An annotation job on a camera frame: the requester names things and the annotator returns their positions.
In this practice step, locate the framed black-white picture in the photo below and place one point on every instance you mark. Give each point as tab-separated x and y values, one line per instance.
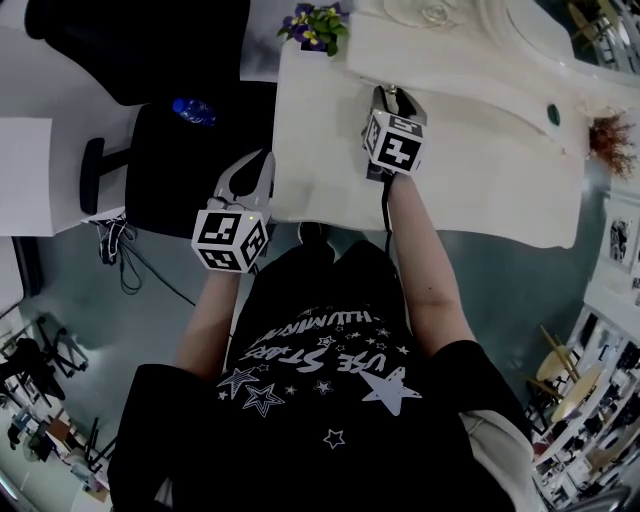
620	240

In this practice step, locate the oval white-framed mirror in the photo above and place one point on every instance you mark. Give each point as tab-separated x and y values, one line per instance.
575	40

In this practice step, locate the black star-print t-shirt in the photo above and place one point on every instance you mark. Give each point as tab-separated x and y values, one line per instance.
310	425

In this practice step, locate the white desk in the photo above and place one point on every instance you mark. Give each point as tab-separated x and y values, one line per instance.
45	165

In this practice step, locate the beige cloth bag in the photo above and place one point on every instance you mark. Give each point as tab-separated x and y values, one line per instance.
500	460

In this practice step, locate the black wheeled chair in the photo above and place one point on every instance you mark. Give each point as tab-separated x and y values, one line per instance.
35	365

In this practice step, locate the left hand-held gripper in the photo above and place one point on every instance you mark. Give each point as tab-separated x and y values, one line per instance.
225	240

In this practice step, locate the blue water bottle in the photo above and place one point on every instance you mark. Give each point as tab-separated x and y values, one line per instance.
194	111

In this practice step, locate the person's left forearm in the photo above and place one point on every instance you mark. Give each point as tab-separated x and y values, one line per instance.
207	330

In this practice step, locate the person's black shoe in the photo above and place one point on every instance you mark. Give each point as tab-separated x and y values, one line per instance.
311	232

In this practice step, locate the person's right forearm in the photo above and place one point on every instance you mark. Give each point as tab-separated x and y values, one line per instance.
425	270

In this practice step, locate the red-brown plant in white pot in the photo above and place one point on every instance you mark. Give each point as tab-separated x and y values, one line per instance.
612	142

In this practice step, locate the black office chair with armrests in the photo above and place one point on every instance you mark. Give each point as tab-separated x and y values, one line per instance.
190	170

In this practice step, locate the white ornate dressing table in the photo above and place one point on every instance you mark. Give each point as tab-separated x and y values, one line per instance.
475	175

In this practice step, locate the pale yellow round chair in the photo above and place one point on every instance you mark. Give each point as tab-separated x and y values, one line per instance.
575	390

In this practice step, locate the small dark green object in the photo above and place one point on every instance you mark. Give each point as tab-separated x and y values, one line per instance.
553	114

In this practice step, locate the purple flower potted plant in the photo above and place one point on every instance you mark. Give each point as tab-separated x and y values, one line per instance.
315	27

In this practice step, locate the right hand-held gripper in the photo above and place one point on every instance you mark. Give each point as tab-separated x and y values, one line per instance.
397	150

